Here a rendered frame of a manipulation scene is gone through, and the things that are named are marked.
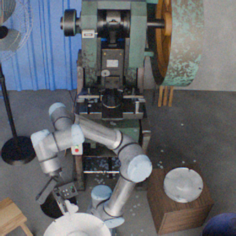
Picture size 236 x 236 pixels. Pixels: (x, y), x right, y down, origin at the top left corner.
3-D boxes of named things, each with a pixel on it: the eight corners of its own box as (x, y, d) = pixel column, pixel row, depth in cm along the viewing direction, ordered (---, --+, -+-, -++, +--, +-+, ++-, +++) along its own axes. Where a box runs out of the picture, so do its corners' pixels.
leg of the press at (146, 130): (149, 190, 248) (165, 106, 190) (135, 191, 248) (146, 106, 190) (139, 119, 319) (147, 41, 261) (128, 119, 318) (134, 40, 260)
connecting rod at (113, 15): (121, 60, 193) (124, 11, 171) (102, 60, 192) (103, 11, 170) (120, 45, 209) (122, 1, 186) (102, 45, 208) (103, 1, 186)
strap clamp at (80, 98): (99, 102, 223) (99, 90, 216) (76, 102, 222) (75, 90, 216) (99, 97, 228) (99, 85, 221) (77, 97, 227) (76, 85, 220)
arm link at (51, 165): (41, 163, 105) (38, 163, 113) (45, 174, 105) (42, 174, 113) (59, 156, 108) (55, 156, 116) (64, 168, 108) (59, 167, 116)
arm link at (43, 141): (49, 127, 107) (28, 134, 106) (59, 156, 107) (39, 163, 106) (50, 128, 115) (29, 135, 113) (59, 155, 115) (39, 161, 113)
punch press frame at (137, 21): (137, 173, 243) (154, 12, 156) (83, 173, 241) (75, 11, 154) (130, 110, 303) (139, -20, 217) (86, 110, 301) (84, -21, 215)
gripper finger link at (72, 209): (83, 218, 108) (74, 196, 109) (69, 224, 106) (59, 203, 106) (81, 217, 111) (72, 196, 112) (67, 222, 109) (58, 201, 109)
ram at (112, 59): (123, 89, 204) (125, 50, 185) (100, 89, 204) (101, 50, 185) (121, 75, 218) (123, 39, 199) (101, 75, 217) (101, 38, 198)
